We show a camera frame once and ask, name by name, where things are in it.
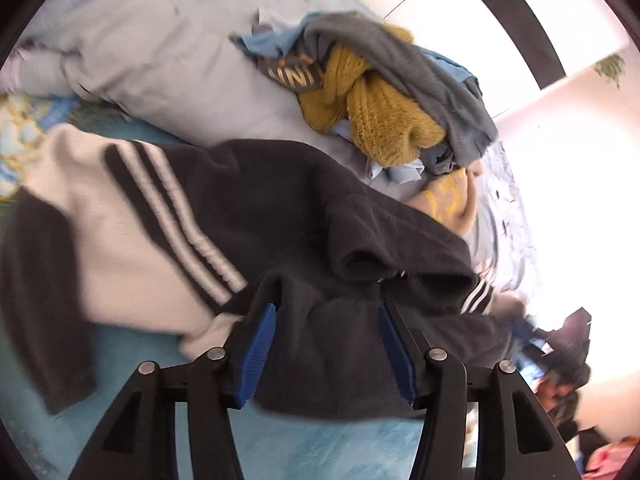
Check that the black fleece jacket white stripes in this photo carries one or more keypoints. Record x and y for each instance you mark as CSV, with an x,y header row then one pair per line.
x,y
280,200

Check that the blue shirt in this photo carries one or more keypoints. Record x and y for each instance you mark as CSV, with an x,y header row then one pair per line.
x,y
272,40

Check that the grey floral pillow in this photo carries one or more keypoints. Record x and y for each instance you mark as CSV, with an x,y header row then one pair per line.
x,y
150,35

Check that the pink patterned cloth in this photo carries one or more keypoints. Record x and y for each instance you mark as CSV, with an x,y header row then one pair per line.
x,y
610,460

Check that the mustard knit sweater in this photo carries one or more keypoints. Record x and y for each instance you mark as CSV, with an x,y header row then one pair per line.
x,y
380,110

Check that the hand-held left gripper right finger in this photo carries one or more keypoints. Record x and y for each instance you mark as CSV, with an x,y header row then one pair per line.
x,y
395,355

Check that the glossy white black wardrobe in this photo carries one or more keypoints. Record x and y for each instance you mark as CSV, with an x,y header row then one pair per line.
x,y
525,25

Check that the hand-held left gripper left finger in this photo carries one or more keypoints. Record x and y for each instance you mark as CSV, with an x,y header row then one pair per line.
x,y
257,355

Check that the pale blue garment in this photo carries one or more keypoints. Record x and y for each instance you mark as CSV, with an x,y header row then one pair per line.
x,y
395,172

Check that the dark grey printed garment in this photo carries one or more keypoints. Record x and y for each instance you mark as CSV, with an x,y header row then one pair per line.
x,y
290,72

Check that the teal floral blanket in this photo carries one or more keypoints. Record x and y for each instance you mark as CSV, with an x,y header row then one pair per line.
x,y
325,450

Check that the green leaf wall sticker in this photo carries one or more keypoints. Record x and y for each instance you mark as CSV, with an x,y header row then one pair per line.
x,y
610,67

